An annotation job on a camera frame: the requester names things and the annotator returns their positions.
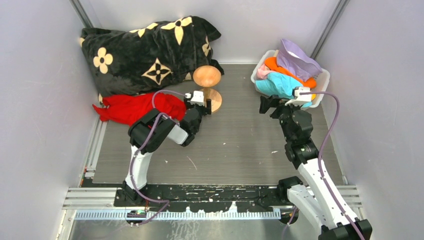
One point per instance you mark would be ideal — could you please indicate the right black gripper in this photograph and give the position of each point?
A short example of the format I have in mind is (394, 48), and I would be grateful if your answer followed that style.
(276, 105)

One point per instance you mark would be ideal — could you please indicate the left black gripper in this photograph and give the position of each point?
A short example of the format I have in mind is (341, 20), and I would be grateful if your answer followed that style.
(201, 109)

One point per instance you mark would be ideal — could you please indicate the turquoise bucket hat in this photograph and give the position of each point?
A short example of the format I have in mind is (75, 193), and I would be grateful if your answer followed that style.
(277, 84)

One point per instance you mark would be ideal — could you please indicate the wooden hat stand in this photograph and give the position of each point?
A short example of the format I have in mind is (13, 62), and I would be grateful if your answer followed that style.
(207, 77)

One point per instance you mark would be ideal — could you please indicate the orange bucket hat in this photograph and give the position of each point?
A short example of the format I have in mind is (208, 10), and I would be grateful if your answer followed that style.
(271, 63)

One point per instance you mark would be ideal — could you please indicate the lavender bucket hat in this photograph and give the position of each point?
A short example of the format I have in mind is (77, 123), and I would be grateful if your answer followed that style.
(291, 57)

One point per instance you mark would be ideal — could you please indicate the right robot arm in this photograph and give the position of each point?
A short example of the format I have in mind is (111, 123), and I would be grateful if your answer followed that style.
(318, 185)

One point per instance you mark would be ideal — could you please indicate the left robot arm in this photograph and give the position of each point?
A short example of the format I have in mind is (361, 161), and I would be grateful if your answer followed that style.
(149, 132)

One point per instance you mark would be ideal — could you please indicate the pink bucket hat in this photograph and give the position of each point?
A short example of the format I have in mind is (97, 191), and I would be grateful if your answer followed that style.
(262, 72)

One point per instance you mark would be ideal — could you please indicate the white plastic basket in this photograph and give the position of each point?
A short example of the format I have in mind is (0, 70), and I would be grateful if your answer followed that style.
(322, 79)

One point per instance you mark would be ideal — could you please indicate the black floral plush pillow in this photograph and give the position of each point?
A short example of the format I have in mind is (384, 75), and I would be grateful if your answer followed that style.
(148, 59)

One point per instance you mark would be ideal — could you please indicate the red cloth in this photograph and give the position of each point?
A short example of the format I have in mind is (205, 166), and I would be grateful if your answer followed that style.
(127, 109)

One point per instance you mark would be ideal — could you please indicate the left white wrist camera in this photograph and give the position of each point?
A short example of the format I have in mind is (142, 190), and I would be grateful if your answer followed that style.
(195, 98)

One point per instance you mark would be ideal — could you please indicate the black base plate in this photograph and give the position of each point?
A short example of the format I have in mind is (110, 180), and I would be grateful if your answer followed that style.
(208, 198)

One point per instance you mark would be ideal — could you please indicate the aluminium rail frame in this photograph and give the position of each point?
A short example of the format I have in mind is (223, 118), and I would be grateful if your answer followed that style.
(163, 202)

